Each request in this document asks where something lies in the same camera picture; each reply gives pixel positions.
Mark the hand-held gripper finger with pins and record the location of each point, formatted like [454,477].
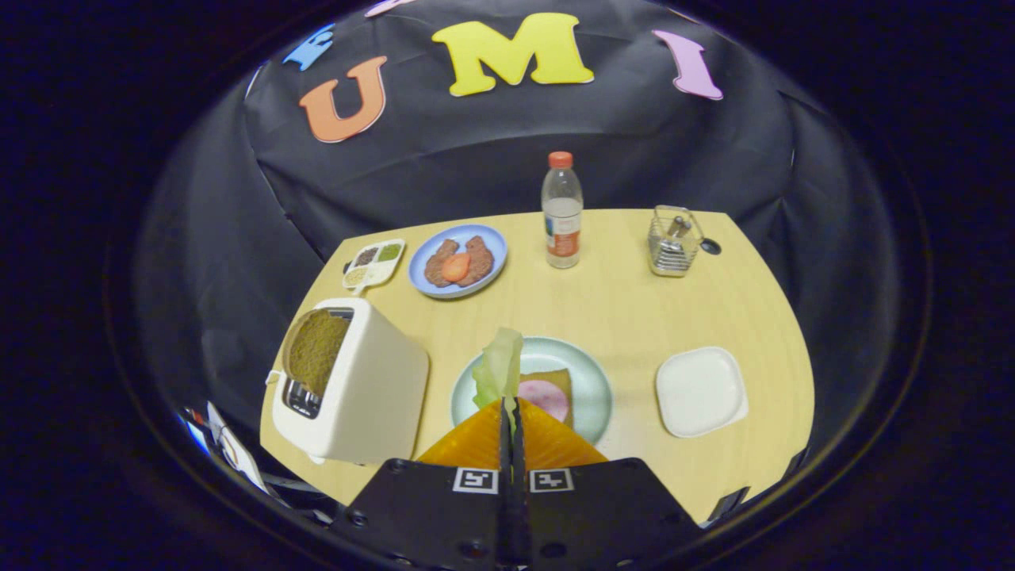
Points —
[522,507]
[505,507]

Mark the green lettuce leaf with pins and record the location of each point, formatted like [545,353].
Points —
[499,365]

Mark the brown toast slice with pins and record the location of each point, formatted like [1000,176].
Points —
[317,349]

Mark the pink ham slice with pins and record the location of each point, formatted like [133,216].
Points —
[543,399]

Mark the bread slice on plate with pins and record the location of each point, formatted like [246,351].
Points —
[560,378]

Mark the pale green round plate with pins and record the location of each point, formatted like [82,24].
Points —
[587,381]

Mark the white toaster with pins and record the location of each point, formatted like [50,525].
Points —
[373,396]

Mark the small black block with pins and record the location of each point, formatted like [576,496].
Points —
[725,506]

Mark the white square plate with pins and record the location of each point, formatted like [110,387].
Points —
[702,392]

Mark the red tomato slice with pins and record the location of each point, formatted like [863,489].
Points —
[455,267]

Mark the brown meat patty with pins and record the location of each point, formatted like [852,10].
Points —
[436,270]
[480,258]

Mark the blue round plate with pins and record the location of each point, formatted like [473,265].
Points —
[420,274]

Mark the white paper sheet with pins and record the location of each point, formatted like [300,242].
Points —
[238,452]

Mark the white divided seasoning tray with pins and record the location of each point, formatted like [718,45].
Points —
[373,266]

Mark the clear bottle with red cap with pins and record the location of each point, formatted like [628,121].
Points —
[562,222]

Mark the black table grommet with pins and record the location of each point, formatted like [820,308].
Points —
[711,247]

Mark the black backdrop cloth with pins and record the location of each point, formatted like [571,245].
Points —
[476,159]

